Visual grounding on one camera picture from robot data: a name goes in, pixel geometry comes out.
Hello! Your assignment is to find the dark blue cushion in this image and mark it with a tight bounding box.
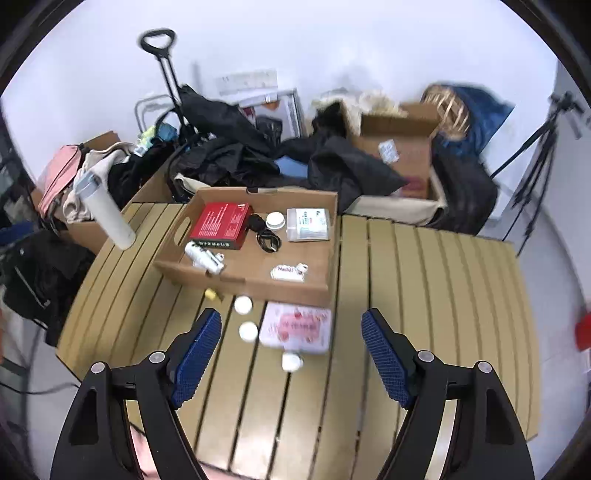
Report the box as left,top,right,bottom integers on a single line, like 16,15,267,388
438,84,514,156

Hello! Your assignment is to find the white metal rack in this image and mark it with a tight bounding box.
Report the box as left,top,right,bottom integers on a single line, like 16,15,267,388
133,94,174,134

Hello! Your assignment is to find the white thermos bottle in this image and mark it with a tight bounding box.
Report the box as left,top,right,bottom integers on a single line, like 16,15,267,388
74,171,136,250

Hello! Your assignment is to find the pink backpack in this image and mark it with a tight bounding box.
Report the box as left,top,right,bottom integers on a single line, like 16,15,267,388
37,143,89,217

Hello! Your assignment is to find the black folded trolley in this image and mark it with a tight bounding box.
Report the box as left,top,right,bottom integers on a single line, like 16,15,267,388
138,28,271,154

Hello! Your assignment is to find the cardboard tray box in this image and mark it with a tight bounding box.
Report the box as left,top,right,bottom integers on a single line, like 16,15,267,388
153,187,338,307

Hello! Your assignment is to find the pink patterned flat pack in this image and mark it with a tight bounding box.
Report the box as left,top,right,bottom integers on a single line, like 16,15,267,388
259,302,332,354

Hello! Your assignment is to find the red bucket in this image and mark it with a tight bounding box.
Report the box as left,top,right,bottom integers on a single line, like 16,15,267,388
575,312,591,352

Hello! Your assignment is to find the small yellow block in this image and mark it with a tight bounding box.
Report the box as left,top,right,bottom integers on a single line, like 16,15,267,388
204,288,223,302

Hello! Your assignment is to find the wall socket panel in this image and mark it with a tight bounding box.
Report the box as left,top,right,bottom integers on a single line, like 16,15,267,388
215,69,277,96

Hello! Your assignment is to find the black fabric pouch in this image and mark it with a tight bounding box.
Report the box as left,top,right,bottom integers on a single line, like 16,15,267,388
247,214,266,233

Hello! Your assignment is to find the white printed appliance box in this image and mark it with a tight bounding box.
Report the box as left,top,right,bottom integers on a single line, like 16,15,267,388
238,89,304,141

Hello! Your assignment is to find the white tube bottle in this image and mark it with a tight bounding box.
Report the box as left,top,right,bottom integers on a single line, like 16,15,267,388
184,241,225,275

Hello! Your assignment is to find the black camera tripod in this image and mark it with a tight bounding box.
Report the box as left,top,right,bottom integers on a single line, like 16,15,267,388
490,91,585,257

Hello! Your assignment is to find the brown cardboard box right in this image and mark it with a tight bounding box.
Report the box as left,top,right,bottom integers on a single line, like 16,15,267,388
349,103,440,199

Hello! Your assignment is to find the woven rattan ball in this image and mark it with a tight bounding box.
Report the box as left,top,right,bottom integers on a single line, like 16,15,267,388
422,84,471,142

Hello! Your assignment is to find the white round jar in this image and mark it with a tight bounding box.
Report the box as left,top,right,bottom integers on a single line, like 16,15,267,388
266,211,287,231

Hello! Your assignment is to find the white round lid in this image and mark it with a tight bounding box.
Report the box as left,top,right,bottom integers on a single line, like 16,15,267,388
281,352,304,373
233,295,253,316
238,321,259,343

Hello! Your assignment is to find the red rectangular box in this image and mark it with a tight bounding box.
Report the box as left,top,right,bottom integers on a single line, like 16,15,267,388
189,202,253,250

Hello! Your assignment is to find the clear plastic bottle white label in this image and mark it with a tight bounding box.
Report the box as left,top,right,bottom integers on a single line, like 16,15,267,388
286,208,329,242

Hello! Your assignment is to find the black cable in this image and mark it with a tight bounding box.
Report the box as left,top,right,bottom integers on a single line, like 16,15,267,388
255,228,283,254

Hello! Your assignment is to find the white hello sticker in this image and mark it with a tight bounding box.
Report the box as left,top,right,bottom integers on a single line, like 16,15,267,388
270,263,308,283

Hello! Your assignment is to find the black clothes pile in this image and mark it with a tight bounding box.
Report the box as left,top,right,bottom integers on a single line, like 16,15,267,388
169,102,408,214

